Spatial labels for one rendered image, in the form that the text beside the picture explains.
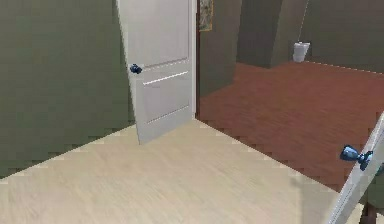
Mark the white panelled room door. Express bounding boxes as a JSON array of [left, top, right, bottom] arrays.
[[116, 0, 198, 145]]

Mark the dark blue door knob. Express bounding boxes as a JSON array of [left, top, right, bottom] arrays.
[[129, 63, 144, 75]]

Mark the white bin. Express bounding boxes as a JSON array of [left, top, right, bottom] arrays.
[[292, 41, 311, 63]]

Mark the shiny blue door knob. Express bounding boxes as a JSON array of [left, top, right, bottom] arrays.
[[339, 144, 374, 172]]

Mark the framed wall picture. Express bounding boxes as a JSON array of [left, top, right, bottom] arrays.
[[199, 0, 214, 32]]

